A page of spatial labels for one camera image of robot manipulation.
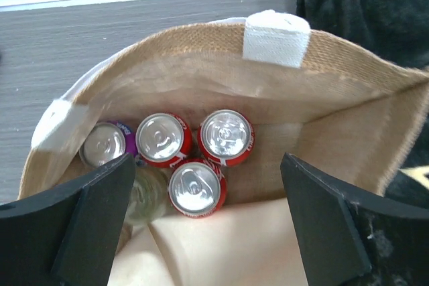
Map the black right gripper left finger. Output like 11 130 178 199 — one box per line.
1 155 135 286

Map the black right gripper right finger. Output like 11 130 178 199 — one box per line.
280 153 428 285

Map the green cap glass bottle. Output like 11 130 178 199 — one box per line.
125 167 168 226

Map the tan burlap canvas bag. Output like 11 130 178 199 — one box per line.
18 11 429 286

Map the red Coke can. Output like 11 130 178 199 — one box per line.
135 113 192 168
168 158 227 218
197 109 255 167

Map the black floral plush blanket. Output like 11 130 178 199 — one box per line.
296 0 428 219

